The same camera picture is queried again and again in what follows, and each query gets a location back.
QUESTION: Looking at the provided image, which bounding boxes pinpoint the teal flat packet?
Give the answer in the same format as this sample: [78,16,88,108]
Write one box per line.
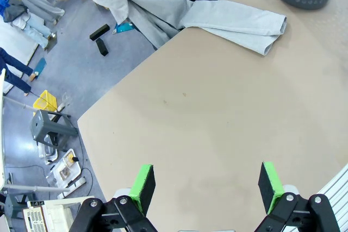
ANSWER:
[112,22,136,35]

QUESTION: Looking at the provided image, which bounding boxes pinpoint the grey plastic stool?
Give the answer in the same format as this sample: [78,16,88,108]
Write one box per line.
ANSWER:
[29,109,80,153]

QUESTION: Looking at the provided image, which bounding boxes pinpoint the aluminium profile rail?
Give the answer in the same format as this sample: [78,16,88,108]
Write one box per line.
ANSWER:
[316,162,348,232]

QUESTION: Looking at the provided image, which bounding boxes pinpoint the white electronic device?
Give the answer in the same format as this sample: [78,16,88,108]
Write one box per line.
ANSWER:
[22,196,95,232]

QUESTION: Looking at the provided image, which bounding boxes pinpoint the yellow plastic crate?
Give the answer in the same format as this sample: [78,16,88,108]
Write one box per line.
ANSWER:
[33,90,59,113]

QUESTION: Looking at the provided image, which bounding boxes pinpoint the grey training pants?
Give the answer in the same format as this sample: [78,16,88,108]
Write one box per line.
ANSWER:
[72,0,288,57]

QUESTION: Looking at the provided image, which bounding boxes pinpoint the teal mannequin base plate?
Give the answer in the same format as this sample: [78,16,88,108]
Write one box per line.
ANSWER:
[34,57,48,77]

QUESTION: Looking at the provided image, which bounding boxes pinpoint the clear plastic tray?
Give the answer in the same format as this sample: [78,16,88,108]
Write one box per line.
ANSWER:
[38,133,59,165]

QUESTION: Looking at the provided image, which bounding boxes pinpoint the mannequin in blue shirt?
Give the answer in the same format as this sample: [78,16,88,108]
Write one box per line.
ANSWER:
[0,0,55,50]

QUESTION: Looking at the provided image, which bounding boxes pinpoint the black rectangular block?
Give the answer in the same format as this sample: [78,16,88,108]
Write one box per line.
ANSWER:
[89,23,111,41]
[95,37,110,57]

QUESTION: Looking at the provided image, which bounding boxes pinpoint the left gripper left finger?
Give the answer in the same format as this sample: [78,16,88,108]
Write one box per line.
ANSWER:
[70,164,159,232]

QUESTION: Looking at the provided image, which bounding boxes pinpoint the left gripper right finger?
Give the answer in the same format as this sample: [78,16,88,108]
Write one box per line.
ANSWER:
[254,161,341,232]

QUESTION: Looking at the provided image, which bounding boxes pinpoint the white tray with small items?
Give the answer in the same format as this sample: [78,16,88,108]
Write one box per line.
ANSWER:
[52,148,83,189]

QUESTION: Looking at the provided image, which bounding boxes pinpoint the mannequin legs in dark jeans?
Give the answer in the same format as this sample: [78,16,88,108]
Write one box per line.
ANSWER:
[0,47,39,97]

